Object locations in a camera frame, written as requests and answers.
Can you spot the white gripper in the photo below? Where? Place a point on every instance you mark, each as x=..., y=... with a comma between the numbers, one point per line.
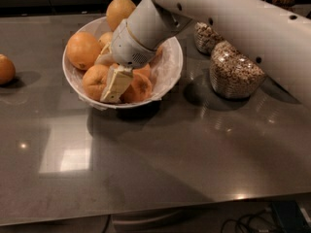
x=127, y=49

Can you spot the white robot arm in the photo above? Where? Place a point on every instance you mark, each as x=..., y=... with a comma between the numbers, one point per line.
x=277, y=40

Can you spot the white bowl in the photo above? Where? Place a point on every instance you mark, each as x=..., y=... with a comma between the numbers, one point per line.
x=164, y=75

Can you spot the front left orange in bowl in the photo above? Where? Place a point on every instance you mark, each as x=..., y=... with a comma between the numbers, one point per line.
x=95, y=80

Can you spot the centre orange in bowl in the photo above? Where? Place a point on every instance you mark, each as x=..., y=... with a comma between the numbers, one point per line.
x=105, y=38

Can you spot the front right orange in bowl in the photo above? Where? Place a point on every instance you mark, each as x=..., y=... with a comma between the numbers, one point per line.
x=139, y=90

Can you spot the white paper bowl liner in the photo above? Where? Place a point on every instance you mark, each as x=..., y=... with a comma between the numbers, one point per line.
x=114, y=86

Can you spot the top orange in bowl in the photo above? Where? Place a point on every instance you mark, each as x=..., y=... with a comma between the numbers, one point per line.
x=117, y=11

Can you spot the back left glass cereal jar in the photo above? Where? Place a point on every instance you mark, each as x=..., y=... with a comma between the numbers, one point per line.
x=205, y=38

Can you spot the orange on table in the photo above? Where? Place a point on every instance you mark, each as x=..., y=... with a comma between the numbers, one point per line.
x=7, y=69

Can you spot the front glass cereal jar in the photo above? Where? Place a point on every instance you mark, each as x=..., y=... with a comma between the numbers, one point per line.
x=232, y=74

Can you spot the black power adapter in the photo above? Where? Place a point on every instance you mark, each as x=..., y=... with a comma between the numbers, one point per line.
x=290, y=217

